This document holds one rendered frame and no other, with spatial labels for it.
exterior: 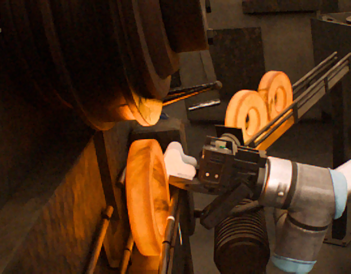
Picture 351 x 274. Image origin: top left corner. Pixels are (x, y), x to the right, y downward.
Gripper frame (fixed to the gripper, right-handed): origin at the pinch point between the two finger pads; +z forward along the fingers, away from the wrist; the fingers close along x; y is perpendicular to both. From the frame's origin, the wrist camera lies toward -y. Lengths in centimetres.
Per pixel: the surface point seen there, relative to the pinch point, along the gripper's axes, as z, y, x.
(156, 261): -4.4, -8.1, 17.3
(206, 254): -24, -71, -89
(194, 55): -1, -25, -262
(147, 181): -1.0, 6.6, 19.5
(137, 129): 4.3, 3.8, -8.8
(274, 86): -26, 10, -47
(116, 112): 4.0, 17.4, 25.1
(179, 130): -3.6, 5.6, -7.5
